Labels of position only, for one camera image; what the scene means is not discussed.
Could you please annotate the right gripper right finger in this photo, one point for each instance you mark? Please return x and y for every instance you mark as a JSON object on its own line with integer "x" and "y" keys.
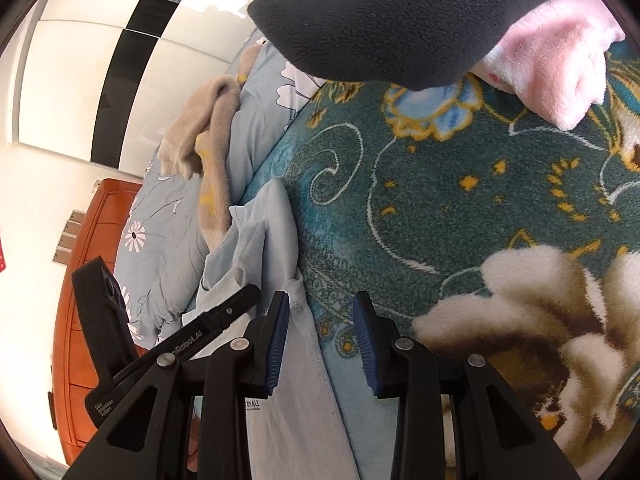
{"x": 376, "y": 336}

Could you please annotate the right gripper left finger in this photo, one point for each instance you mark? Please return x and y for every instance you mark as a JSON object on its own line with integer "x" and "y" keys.
{"x": 267, "y": 336}

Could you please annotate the light blue printed t-shirt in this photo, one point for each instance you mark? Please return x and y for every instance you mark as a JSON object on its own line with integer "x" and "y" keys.
{"x": 298, "y": 432}

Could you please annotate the grey floral duvet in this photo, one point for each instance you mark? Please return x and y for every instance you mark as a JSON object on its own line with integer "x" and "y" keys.
{"x": 161, "y": 256}

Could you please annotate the orange wooden headboard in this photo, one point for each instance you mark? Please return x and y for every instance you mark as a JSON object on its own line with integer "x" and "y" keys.
{"x": 94, "y": 235}

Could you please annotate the teal floral bed blanket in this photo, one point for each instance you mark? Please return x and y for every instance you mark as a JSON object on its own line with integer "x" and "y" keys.
{"x": 476, "y": 227}

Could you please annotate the beige knit sweater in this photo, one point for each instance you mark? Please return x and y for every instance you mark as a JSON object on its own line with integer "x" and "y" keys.
{"x": 197, "y": 142}

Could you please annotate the black fleece garment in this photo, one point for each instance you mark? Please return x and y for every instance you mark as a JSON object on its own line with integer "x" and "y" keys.
{"x": 417, "y": 44}

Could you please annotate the pink fleece garment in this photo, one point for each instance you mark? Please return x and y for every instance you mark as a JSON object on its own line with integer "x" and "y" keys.
{"x": 553, "y": 59}

